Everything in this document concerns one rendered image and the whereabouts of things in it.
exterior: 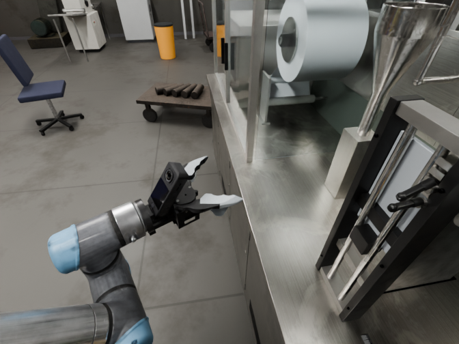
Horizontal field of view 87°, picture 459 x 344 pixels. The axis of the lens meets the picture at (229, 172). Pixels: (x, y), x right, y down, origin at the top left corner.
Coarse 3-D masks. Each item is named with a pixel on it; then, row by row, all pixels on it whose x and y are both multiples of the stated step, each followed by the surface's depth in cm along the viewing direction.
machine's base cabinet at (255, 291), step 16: (224, 144) 157; (224, 160) 168; (224, 176) 179; (224, 192) 191; (240, 208) 121; (240, 224) 126; (240, 240) 133; (240, 256) 140; (256, 256) 96; (240, 272) 148; (256, 272) 99; (256, 288) 103; (256, 304) 107; (256, 320) 112; (272, 320) 82; (256, 336) 117; (272, 336) 84
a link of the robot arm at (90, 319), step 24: (120, 288) 45; (24, 312) 32; (48, 312) 34; (72, 312) 35; (96, 312) 38; (120, 312) 40; (144, 312) 44; (0, 336) 28; (24, 336) 30; (48, 336) 31; (72, 336) 33; (96, 336) 36; (120, 336) 39; (144, 336) 40
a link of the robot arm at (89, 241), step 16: (80, 224) 43; (96, 224) 43; (112, 224) 44; (48, 240) 41; (64, 240) 41; (80, 240) 41; (96, 240) 42; (112, 240) 43; (64, 256) 40; (80, 256) 41; (96, 256) 43; (112, 256) 46; (64, 272) 41
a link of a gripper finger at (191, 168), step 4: (204, 156) 60; (196, 160) 58; (200, 160) 58; (204, 160) 59; (188, 164) 56; (192, 164) 57; (196, 164) 57; (200, 164) 58; (184, 168) 56; (188, 168) 56; (192, 168) 56; (196, 168) 57; (188, 172) 55; (192, 172) 55; (196, 172) 60; (192, 176) 55; (188, 180) 57; (192, 180) 60
